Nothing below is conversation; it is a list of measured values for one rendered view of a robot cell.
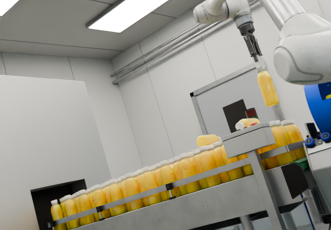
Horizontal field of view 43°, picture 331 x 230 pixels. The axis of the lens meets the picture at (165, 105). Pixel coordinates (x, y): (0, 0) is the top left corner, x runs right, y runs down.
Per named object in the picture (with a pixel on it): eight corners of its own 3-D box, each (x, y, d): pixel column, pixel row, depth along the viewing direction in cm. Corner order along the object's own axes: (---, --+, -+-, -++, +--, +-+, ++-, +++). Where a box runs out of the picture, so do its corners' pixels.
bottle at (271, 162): (285, 163, 196) (271, 125, 200) (272, 168, 194) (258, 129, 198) (278, 165, 203) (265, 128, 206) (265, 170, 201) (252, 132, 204)
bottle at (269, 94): (264, 107, 208) (252, 72, 212) (268, 107, 214) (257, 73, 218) (277, 102, 205) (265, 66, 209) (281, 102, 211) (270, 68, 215)
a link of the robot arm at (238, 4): (248, 18, 225) (225, 24, 223) (238, -8, 228) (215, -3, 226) (254, 9, 215) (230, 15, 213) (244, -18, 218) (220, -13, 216)
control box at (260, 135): (269, 145, 178) (260, 121, 180) (227, 158, 188) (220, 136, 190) (276, 143, 187) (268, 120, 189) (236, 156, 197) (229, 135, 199)
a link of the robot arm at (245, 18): (253, 14, 221) (256, 24, 220) (237, 21, 225) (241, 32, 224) (246, 10, 213) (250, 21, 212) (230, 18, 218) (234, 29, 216)
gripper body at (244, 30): (248, 21, 213) (255, 38, 211) (255, 24, 220) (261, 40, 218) (236, 28, 216) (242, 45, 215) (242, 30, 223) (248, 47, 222)
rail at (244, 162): (287, 151, 187) (284, 145, 188) (48, 227, 267) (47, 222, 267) (287, 151, 188) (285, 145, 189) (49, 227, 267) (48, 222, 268)
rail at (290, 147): (289, 151, 188) (287, 144, 188) (287, 151, 188) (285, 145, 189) (311, 144, 222) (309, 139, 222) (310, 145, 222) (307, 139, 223)
